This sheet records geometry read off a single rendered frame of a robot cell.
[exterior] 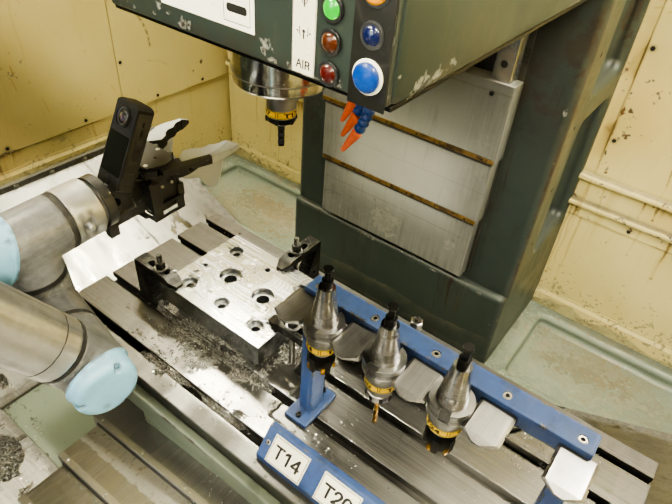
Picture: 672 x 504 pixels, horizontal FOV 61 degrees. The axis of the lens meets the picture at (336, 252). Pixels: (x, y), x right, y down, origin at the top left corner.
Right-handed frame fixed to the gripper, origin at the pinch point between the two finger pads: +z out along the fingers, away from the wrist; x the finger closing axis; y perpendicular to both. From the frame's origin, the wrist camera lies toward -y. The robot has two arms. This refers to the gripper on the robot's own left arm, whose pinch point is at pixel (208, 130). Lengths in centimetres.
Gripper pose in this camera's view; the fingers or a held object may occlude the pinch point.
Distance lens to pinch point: 86.9
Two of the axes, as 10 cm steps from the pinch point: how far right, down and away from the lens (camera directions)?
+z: 6.0, -5.0, 6.2
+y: -0.5, 7.5, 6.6
